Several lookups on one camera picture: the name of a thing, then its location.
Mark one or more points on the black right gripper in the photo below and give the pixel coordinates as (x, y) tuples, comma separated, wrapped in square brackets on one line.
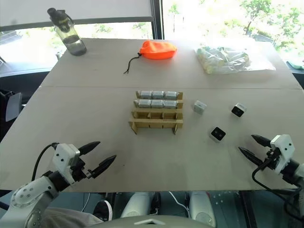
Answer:
[(273, 160)]

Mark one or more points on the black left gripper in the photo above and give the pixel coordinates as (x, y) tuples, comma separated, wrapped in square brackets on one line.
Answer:
[(78, 171)]

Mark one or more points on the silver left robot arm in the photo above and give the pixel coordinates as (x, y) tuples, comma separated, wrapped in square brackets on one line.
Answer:
[(26, 195)]

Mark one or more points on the black shoe white sole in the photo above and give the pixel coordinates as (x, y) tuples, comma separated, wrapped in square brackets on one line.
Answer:
[(103, 210)]

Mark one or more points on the white rounded robot leg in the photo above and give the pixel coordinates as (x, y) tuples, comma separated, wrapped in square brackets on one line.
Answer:
[(137, 204), (201, 206)]

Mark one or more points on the grey trouser leg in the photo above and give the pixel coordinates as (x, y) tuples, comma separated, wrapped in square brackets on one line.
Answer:
[(71, 218)]

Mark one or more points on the wooden slotted rack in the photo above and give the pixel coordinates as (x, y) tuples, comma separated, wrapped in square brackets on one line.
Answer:
[(155, 121)]

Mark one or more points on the grey robot torso cover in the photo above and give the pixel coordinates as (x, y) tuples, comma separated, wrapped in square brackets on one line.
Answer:
[(152, 222)]

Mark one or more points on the teal cloth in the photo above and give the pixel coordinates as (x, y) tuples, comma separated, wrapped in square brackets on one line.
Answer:
[(295, 64)]

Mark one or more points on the clear plastic bag of items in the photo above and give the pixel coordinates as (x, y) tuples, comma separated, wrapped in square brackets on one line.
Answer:
[(223, 60)]

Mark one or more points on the grey office chair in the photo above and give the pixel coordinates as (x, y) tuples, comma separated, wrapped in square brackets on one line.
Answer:
[(13, 107)]

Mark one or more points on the clear water bottle black lid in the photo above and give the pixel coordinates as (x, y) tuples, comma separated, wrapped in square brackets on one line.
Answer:
[(71, 38)]

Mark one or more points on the white window roller blind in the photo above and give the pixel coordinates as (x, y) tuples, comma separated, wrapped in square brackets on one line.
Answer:
[(76, 9)]

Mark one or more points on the black window frame post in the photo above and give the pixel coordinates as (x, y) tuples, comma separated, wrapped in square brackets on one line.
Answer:
[(158, 19)]

